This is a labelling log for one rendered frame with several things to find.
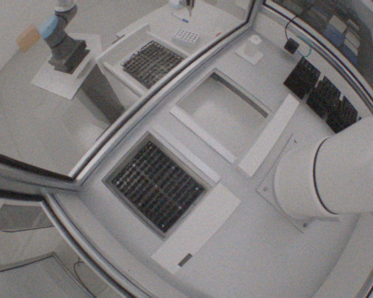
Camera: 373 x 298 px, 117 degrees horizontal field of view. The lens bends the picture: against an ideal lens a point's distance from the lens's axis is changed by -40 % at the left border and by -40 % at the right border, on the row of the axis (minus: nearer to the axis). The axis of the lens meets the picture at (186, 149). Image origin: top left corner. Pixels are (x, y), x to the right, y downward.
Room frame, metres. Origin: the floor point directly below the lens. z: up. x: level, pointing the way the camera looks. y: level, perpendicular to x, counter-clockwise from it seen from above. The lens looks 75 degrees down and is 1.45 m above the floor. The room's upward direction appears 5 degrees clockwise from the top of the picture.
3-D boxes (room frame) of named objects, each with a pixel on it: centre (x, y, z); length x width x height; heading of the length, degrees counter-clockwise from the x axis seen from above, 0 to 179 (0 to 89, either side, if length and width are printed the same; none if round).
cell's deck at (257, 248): (0.08, -0.31, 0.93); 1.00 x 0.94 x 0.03; 143
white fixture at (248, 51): (0.53, -0.21, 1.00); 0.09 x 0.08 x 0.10; 53
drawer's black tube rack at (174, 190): (0.03, 0.08, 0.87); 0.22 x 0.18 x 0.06; 53
